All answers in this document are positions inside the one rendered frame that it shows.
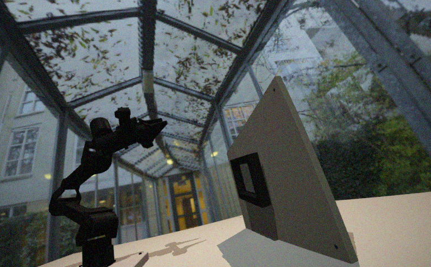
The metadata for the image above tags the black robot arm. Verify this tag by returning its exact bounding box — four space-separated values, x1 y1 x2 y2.
48 107 134 267

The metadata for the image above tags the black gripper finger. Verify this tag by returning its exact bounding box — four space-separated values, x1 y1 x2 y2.
138 118 163 125
143 121 168 142

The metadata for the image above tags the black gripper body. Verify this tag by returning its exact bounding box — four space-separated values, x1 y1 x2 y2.
112 117 153 150

